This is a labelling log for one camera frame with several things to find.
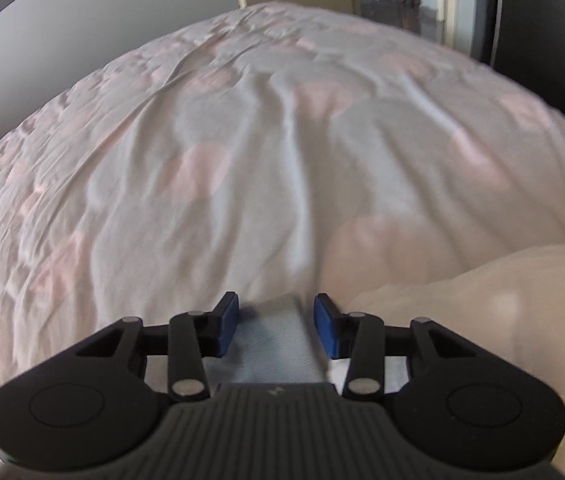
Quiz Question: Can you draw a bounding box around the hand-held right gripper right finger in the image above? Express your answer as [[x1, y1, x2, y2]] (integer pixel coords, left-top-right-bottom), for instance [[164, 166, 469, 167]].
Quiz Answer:
[[313, 292, 484, 402]]

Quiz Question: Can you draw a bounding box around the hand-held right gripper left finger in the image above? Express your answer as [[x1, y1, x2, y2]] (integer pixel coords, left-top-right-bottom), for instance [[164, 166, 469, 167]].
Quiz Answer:
[[73, 291, 240, 403]]

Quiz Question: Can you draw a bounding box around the light grey shirt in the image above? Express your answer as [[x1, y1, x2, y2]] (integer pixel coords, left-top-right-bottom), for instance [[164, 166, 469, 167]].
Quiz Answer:
[[205, 294, 333, 386]]

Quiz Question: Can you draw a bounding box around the cream garment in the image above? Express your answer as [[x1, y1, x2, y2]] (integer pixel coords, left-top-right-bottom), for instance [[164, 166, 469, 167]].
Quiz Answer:
[[322, 245, 565, 480]]

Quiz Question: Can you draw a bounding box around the bed with pink dotted sheet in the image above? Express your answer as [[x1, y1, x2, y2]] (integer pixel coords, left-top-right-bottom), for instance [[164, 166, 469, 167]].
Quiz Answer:
[[0, 0, 565, 480]]

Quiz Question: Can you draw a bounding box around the black sliding wardrobe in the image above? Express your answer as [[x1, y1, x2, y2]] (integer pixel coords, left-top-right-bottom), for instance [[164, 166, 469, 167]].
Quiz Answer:
[[482, 0, 565, 136]]

